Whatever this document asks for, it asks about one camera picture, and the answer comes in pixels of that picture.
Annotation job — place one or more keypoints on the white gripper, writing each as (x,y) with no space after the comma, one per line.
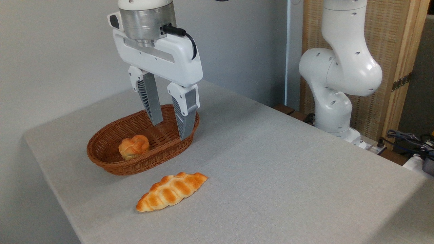
(169,64)

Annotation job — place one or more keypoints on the round knotted bread roll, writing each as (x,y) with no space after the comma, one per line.
(134,146)

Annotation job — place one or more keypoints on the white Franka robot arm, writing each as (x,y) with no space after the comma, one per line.
(342,67)

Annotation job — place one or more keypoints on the long braided bread loaf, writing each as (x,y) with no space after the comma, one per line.
(171,191)

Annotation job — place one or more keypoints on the brown wicker basket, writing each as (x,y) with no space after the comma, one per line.
(112,162)

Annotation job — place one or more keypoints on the wooden rattan folding screen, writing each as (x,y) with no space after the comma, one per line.
(390,34)

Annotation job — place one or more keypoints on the brass screen hinge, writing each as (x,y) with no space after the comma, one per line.
(401,81)

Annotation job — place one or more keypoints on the grey box with white base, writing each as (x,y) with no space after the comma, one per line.
(428,166)

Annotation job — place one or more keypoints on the white vertical wall pipe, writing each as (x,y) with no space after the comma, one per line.
(288,51)

